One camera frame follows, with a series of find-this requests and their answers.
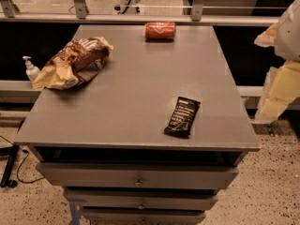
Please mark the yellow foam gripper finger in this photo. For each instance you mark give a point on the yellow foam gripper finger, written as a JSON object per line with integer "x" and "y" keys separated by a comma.
{"x": 281, "y": 88}
{"x": 267, "y": 38}

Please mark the red soda can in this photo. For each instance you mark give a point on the red soda can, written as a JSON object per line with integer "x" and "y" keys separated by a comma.
{"x": 160, "y": 30}

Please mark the brown chip bag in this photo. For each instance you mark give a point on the brown chip bag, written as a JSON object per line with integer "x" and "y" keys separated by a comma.
{"x": 78, "y": 62}

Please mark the metal railing frame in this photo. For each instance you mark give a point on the metal railing frame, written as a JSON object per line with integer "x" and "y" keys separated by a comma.
{"x": 204, "y": 12}

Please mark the grey drawer cabinet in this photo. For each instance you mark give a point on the grey drawer cabinet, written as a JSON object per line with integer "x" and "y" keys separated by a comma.
{"x": 105, "y": 145}

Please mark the white pump dispenser bottle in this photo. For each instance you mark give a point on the white pump dispenser bottle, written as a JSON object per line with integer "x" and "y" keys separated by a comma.
{"x": 31, "y": 70}

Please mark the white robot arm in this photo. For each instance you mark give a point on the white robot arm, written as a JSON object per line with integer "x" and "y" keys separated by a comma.
{"x": 287, "y": 39}

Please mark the black snack bar wrapper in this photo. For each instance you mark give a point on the black snack bar wrapper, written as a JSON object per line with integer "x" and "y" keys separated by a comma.
{"x": 182, "y": 117}

